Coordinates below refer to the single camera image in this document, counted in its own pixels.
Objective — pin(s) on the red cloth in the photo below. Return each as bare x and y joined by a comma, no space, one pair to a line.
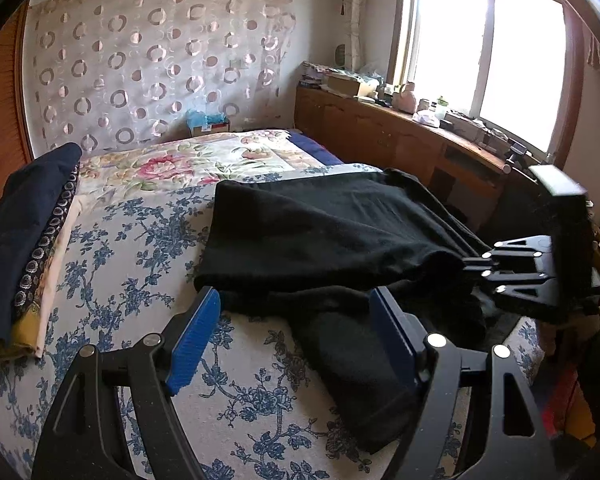
562,405

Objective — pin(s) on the blue floral bed sheet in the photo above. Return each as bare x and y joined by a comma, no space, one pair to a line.
130,270

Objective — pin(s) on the cardboard box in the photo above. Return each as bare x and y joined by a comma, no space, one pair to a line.
347,85

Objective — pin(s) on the yellow folded cloth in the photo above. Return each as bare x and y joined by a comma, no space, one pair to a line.
15,347

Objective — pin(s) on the green-capped bottle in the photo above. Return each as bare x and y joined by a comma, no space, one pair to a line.
441,108

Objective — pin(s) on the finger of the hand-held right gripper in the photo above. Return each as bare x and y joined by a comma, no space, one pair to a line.
547,296
542,249

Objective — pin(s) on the beige folded cloth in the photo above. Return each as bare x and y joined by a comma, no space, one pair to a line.
60,270

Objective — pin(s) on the circle-patterned sheer wall curtain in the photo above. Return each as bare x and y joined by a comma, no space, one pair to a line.
155,50

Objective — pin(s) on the wooden wardrobe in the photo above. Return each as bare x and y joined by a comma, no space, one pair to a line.
2,125

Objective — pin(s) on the patterned window curtain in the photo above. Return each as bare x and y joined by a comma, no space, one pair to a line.
352,15

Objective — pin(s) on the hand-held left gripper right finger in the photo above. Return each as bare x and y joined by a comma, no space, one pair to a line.
392,332

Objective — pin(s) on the small black device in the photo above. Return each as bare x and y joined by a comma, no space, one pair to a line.
517,154

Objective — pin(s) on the navy folded garment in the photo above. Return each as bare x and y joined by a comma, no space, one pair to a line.
15,240

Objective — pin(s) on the small box with blue cloth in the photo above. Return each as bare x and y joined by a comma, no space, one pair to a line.
210,122

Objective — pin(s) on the wooden cabinet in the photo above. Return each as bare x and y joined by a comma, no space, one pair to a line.
375,135

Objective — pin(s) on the black printed t-shirt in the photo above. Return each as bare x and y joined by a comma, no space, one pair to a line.
320,230

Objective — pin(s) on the dark circle-patterned folded cloth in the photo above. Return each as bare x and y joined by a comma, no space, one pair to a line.
45,245

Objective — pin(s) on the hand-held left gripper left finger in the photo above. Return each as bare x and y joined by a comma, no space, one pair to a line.
190,345

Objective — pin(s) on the window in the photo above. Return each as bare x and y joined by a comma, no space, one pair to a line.
460,50

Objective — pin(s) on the pink floral quilt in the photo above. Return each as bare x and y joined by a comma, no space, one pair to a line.
180,160

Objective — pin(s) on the stack of books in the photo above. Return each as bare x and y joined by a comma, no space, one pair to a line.
314,74

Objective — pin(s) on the grey box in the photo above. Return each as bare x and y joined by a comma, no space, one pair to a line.
462,127

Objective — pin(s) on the pink jar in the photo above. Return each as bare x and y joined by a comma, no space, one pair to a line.
406,99

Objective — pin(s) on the white plastic bag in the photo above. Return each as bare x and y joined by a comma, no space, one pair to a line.
426,119

